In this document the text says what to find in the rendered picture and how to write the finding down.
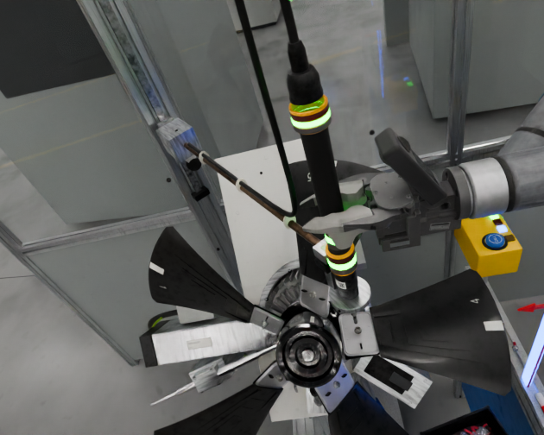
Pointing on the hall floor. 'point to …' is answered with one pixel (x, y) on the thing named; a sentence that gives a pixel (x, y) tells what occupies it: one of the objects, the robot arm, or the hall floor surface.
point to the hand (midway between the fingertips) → (309, 211)
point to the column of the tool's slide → (99, 24)
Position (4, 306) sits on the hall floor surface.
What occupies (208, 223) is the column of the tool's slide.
